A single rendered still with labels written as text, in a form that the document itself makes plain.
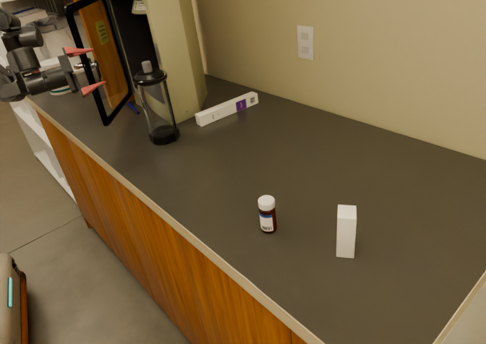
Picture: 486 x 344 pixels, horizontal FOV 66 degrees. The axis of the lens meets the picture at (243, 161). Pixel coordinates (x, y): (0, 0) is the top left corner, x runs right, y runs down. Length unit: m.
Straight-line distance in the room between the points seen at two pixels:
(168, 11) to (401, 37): 0.72
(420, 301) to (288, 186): 0.42
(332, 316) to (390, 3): 0.84
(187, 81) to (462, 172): 0.91
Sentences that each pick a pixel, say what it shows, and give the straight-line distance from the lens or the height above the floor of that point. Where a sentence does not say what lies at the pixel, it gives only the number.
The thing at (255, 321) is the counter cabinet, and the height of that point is 0.74.
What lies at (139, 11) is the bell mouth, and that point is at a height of 1.33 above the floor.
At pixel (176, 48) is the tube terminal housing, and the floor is 1.20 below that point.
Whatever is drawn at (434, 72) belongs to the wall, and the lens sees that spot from 1.18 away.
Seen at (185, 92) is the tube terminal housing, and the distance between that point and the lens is 1.41.
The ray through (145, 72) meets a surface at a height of 1.18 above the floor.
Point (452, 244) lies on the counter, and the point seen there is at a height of 0.94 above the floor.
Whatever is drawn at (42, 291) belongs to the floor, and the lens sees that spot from 2.39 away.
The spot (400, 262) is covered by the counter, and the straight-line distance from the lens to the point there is 0.82.
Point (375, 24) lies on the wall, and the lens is 1.23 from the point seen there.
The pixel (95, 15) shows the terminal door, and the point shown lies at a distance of 1.46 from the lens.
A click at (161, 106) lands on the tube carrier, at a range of 1.24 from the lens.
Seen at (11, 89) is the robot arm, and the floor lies 1.23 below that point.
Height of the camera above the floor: 1.53
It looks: 32 degrees down
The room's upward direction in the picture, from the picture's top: 8 degrees counter-clockwise
